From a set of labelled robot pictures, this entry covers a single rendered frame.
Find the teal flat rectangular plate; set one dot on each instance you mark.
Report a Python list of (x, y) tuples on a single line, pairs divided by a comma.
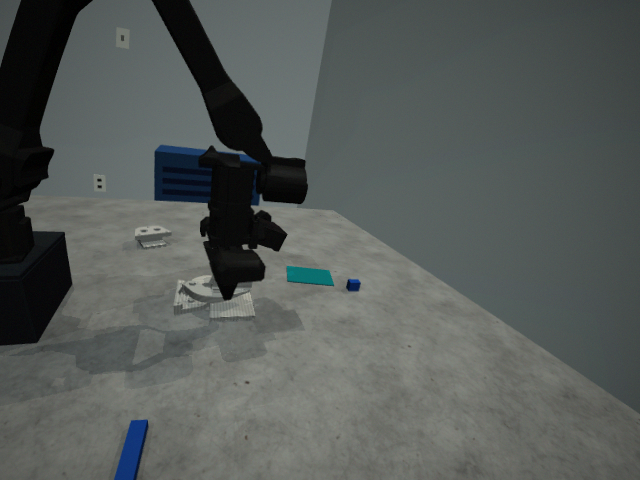
[(309, 276)]

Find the white metal plate with two ringed holes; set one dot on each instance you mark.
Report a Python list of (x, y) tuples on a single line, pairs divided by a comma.
[(151, 232)]

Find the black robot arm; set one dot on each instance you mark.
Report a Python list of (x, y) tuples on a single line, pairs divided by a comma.
[(28, 69)]

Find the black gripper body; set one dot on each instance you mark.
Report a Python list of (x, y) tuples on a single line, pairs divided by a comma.
[(227, 229)]

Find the small blue cube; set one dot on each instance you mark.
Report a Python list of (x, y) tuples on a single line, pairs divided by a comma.
[(353, 285)]

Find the blue flat bar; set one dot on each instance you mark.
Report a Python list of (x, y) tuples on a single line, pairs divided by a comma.
[(131, 454)]

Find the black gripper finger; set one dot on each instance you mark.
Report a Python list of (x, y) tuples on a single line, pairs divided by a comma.
[(227, 290), (211, 251)]

